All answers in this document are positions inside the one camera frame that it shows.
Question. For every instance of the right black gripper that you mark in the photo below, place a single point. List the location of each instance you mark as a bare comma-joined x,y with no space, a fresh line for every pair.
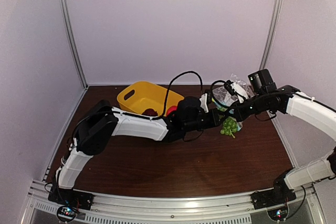
240,115

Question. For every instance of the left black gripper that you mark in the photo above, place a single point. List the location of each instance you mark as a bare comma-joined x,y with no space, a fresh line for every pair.
215,120

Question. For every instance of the bright red plastic apple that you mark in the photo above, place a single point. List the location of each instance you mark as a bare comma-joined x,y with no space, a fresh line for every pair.
171,110

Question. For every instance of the green plastic grape bunch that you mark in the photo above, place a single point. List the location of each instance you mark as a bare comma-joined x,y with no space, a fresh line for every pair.
229,128

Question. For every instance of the clear zip top bag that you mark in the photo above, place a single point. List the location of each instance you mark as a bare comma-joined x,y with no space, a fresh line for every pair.
222,95

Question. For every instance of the dark red plastic apple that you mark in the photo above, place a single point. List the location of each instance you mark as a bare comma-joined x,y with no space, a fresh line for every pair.
150,112

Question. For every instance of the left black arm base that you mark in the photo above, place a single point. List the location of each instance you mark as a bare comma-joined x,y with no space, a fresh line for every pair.
70,197

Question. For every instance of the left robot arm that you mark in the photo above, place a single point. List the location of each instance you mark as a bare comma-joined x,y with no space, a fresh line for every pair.
92,134

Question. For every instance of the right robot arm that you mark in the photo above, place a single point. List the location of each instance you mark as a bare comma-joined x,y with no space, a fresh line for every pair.
290,100

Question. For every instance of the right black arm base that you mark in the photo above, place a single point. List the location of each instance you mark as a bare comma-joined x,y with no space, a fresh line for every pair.
279,194

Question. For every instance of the yellow plastic basket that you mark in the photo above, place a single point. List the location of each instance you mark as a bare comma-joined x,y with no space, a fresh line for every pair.
141,96

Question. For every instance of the right circuit board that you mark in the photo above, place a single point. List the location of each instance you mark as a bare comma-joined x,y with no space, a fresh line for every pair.
278,214

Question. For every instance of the circuit board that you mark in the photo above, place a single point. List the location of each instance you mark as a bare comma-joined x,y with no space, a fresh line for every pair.
66,213
278,214

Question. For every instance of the left circuit board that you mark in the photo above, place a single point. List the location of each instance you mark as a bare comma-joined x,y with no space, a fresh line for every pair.
66,213

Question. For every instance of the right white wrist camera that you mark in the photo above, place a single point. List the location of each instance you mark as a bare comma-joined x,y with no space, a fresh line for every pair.
235,89

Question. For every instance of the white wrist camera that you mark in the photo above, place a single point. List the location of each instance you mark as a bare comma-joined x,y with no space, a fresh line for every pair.
205,100
235,89

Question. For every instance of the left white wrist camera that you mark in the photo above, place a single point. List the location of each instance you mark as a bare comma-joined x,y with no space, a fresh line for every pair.
205,100

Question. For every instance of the right aluminium frame post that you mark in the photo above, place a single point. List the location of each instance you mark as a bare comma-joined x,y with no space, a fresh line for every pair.
271,33

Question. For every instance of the aluminium frame post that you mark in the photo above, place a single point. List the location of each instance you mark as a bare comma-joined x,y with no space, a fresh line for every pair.
271,33
72,43

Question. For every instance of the front aluminium rail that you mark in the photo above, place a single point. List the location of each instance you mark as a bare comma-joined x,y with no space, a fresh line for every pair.
234,208

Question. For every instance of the left aluminium frame post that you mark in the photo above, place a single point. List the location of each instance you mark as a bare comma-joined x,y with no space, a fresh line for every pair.
72,43

